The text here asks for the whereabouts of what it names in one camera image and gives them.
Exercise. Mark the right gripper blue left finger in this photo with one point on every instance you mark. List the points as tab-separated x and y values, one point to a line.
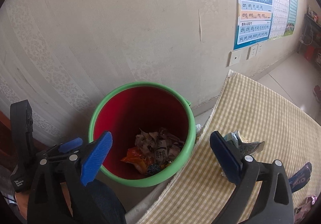
58	193

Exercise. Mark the blue oreo wrapper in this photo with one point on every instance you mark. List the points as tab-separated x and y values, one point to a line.
301	178

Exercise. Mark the checkered yellow tablecloth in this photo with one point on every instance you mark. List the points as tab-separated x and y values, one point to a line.
257	159

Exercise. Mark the white wall socket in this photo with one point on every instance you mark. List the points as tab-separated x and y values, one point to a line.
259	49
252	51

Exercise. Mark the blue pinyin wall poster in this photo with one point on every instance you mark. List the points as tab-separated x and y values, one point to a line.
253	22

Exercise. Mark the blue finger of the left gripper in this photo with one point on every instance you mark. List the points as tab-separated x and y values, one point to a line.
70	145

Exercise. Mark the trash pile in bin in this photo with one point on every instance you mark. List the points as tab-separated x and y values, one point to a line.
153	151

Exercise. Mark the person's left hand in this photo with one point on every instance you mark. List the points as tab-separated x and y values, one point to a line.
22	202

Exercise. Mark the white wall outlet plate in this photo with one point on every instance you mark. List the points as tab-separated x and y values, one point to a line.
235	57

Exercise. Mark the dark shelf unit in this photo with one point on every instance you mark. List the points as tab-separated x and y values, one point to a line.
309	42

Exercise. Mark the person's leg blue jeans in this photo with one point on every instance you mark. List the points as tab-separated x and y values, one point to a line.
107	201

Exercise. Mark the red slippers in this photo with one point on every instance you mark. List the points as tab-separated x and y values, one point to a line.
317	93

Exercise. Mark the red bin with green rim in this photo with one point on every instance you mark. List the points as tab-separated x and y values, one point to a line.
135	107

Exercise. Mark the green number wall poster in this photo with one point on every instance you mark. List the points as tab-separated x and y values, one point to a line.
292	15

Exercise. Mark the light blue wrapper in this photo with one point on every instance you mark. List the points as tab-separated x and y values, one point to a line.
244	146

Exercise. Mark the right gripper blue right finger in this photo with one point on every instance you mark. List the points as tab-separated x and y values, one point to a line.
274	203

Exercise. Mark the white chart wall poster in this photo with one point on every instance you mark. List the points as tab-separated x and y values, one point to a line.
281	10

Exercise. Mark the small pink candy wrapper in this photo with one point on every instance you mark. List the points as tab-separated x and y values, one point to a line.
301	211

